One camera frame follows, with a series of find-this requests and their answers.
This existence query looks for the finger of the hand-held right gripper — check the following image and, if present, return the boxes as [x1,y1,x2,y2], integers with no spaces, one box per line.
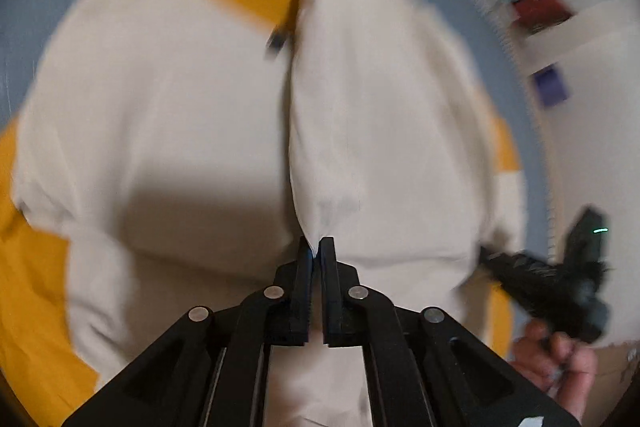
[479,247,532,284]

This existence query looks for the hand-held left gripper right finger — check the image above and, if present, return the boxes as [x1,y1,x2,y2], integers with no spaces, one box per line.
[319,237,582,427]

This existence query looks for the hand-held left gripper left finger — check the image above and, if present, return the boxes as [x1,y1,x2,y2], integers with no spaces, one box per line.
[62,237,317,427]

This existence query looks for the cream and yellow hoodie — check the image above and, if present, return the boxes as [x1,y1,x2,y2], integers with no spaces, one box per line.
[0,0,529,427]

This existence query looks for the person's right hand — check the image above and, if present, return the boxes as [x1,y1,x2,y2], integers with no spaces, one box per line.
[512,321,599,414]

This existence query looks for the purple folder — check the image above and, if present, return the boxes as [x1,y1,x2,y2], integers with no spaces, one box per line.
[532,65,572,108]

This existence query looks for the dark red cushion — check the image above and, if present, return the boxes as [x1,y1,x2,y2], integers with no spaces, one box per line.
[512,0,572,31]

